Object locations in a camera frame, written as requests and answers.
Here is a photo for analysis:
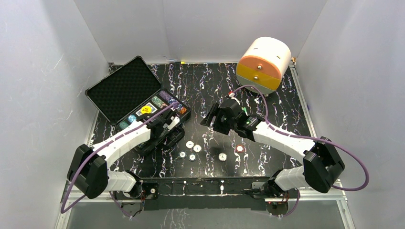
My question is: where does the yellow big blind button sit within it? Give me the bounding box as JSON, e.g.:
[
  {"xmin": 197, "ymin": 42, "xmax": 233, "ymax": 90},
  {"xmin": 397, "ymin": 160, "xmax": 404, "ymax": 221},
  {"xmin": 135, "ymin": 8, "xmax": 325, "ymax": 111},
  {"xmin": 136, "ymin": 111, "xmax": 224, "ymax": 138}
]
[{"xmin": 140, "ymin": 105, "xmax": 152, "ymax": 114}]

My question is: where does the white 1 chip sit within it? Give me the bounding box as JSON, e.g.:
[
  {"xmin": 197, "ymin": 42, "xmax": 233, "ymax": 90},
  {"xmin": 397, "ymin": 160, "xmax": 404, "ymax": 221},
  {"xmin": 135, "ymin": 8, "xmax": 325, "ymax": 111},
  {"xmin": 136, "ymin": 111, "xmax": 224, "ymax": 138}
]
[
  {"xmin": 186, "ymin": 141, "xmax": 194, "ymax": 149},
  {"xmin": 193, "ymin": 145, "xmax": 202, "ymax": 153}
]

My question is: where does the blue 50 chip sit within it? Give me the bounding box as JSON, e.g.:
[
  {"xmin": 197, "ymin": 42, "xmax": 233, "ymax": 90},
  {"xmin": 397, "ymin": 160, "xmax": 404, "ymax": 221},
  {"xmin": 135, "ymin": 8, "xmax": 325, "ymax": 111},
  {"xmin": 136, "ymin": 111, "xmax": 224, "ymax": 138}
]
[
  {"xmin": 188, "ymin": 154, "xmax": 197, "ymax": 162},
  {"xmin": 178, "ymin": 151, "xmax": 187, "ymax": 159}
]

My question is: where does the red poker chip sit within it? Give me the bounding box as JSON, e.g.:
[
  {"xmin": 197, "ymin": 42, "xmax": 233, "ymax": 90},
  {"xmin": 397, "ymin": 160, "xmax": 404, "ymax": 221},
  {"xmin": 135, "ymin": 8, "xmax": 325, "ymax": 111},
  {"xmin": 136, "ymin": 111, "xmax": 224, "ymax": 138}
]
[{"xmin": 235, "ymin": 145, "xmax": 245, "ymax": 153}]

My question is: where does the white chip lone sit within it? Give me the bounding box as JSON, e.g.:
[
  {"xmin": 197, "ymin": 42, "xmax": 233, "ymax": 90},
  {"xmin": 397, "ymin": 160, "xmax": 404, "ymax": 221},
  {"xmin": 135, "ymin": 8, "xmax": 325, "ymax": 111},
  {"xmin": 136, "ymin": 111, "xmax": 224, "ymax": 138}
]
[{"xmin": 218, "ymin": 153, "xmax": 227, "ymax": 162}]

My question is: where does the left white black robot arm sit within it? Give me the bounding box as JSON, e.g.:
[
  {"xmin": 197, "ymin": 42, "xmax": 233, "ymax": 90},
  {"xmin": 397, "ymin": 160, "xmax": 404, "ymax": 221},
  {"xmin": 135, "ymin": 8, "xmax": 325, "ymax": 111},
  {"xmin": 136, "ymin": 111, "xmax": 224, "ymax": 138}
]
[{"xmin": 67, "ymin": 109, "xmax": 181, "ymax": 199}]

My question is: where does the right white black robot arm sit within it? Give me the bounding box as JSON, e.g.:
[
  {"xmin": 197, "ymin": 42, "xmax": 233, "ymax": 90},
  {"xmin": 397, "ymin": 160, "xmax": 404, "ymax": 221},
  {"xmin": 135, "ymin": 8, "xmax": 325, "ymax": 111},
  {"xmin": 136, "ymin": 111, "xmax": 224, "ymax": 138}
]
[{"xmin": 200, "ymin": 99, "xmax": 345, "ymax": 198}]

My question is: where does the black poker set case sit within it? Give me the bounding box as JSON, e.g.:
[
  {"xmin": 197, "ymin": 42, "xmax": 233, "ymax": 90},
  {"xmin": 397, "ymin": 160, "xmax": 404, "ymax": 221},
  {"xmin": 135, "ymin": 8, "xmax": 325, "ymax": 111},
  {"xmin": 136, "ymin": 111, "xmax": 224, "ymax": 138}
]
[{"xmin": 85, "ymin": 56, "xmax": 192, "ymax": 157}]

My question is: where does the cyan chip row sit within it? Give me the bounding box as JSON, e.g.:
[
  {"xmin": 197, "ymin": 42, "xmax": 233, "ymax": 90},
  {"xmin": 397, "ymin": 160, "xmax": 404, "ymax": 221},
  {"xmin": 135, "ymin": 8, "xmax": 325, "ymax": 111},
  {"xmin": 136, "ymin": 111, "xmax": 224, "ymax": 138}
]
[{"xmin": 127, "ymin": 114, "xmax": 137, "ymax": 124}]

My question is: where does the blue white chip row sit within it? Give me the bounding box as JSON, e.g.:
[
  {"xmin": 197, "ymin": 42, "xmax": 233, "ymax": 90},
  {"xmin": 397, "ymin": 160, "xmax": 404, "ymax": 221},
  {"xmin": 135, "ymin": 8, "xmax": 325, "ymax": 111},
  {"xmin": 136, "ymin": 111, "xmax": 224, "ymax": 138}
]
[{"xmin": 159, "ymin": 90, "xmax": 187, "ymax": 115}]

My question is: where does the round pastel drawer cabinet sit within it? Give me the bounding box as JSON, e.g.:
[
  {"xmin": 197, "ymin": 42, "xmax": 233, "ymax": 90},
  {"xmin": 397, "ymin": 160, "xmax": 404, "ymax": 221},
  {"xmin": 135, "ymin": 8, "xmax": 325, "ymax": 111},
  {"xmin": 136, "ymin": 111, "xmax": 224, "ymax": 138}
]
[{"xmin": 236, "ymin": 37, "xmax": 291, "ymax": 94}]

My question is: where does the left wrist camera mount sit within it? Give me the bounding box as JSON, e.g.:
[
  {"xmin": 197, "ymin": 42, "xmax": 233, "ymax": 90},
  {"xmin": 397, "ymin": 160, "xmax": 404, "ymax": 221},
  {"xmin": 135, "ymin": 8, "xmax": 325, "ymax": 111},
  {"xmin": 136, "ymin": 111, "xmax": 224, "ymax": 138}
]
[{"xmin": 167, "ymin": 116, "xmax": 181, "ymax": 130}]

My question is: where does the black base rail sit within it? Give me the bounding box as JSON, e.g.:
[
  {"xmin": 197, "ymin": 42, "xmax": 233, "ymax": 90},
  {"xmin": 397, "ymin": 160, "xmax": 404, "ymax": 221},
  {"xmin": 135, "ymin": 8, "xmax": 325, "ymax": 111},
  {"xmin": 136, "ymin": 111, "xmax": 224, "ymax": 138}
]
[{"xmin": 114, "ymin": 177, "xmax": 298, "ymax": 214}]

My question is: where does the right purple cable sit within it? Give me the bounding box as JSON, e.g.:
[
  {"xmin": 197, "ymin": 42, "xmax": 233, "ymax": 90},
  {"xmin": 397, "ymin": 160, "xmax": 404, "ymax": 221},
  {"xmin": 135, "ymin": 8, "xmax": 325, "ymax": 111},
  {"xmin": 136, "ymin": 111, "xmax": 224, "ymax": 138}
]
[{"xmin": 228, "ymin": 84, "xmax": 370, "ymax": 192}]

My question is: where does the purple cable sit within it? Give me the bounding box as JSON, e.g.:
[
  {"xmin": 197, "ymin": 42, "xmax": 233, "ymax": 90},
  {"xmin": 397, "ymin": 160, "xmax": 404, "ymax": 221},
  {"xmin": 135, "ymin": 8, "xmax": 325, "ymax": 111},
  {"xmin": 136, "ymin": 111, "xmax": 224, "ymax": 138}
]
[
  {"xmin": 228, "ymin": 84, "xmax": 370, "ymax": 192},
  {"xmin": 60, "ymin": 102, "xmax": 180, "ymax": 215}
]

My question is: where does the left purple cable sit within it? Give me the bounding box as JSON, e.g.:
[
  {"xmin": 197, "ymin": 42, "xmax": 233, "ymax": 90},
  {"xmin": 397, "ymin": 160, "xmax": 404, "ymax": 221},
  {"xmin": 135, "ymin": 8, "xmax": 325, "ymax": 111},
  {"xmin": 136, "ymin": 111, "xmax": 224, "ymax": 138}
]
[{"xmin": 60, "ymin": 102, "xmax": 180, "ymax": 215}]

